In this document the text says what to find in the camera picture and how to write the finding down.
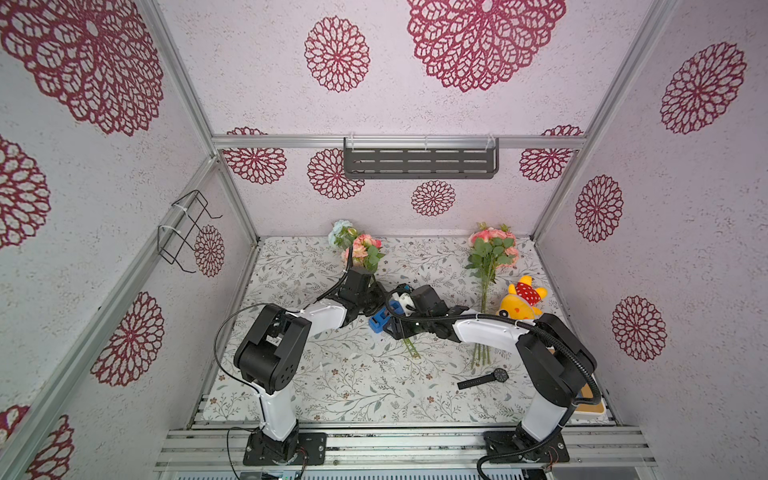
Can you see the blue tape dispenser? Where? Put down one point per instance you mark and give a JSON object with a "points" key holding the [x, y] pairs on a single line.
{"points": [[382, 321]]}

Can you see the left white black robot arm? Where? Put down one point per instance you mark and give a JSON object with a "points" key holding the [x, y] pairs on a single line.
{"points": [[269, 356]]}

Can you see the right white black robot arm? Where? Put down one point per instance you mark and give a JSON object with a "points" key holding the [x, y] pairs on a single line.
{"points": [[557, 363]]}

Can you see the black wristwatch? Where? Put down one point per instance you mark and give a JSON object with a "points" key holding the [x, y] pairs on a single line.
{"points": [[498, 375]]}

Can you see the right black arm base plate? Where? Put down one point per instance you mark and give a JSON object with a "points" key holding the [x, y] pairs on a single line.
{"points": [[517, 446]]}

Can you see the dark grey wall shelf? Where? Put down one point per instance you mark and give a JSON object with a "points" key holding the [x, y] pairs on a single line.
{"points": [[425, 163]]}

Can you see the black wire wall rack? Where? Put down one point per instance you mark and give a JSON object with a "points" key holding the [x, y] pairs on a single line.
{"points": [[192, 242]]}

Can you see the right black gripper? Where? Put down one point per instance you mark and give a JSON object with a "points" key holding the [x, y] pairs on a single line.
{"points": [[395, 324]]}

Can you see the floral patterned table mat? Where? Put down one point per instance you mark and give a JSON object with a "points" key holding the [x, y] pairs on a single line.
{"points": [[355, 375]]}

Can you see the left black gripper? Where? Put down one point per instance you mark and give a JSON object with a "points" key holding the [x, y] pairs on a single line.
{"points": [[382, 295]]}

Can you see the pink rose bouquet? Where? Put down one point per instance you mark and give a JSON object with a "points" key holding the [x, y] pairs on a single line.
{"points": [[358, 249], [491, 248]]}

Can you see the yellow plush toy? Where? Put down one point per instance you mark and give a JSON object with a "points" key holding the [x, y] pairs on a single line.
{"points": [[522, 300]]}

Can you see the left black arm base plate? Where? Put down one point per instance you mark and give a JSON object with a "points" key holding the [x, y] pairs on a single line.
{"points": [[298, 449]]}

